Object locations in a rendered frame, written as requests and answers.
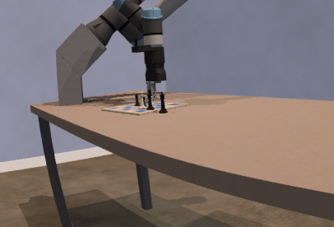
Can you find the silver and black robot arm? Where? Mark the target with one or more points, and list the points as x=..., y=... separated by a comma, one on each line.
x=129, y=19

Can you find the blue and cream chessboard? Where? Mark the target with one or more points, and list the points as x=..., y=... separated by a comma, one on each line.
x=131, y=109

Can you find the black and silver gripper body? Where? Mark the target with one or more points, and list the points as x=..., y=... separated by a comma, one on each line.
x=154, y=56

